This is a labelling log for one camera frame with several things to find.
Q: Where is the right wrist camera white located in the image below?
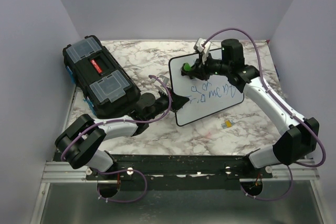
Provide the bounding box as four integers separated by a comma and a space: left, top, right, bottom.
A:
194, 38, 211, 64

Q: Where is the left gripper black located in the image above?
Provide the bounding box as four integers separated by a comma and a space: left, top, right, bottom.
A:
146, 87, 190, 122

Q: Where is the white whiteboard black frame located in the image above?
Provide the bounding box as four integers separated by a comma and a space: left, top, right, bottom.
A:
169, 54, 244, 126

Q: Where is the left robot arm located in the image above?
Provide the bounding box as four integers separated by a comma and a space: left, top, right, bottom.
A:
55, 89, 190, 179

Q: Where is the aluminium extrusion frame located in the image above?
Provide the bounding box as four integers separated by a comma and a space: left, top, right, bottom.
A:
31, 87, 90, 224

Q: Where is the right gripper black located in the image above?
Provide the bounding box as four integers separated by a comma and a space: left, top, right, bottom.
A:
187, 51, 230, 81

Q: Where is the yellow grey small connector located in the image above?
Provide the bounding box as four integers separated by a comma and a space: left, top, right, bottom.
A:
221, 120, 234, 129

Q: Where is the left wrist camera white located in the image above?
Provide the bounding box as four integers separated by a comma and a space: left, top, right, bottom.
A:
153, 75, 170, 93

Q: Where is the black plastic toolbox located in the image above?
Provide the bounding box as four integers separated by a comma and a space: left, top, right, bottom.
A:
62, 35, 141, 119

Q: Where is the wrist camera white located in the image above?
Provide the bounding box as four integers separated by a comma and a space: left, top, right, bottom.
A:
153, 75, 170, 93
194, 38, 211, 64

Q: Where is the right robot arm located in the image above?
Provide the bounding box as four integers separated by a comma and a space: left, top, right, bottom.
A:
181, 38, 319, 178

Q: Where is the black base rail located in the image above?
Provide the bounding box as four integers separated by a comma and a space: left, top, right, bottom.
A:
81, 154, 272, 192

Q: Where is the green black whiteboard eraser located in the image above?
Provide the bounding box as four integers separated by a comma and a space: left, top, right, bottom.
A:
181, 63, 192, 76

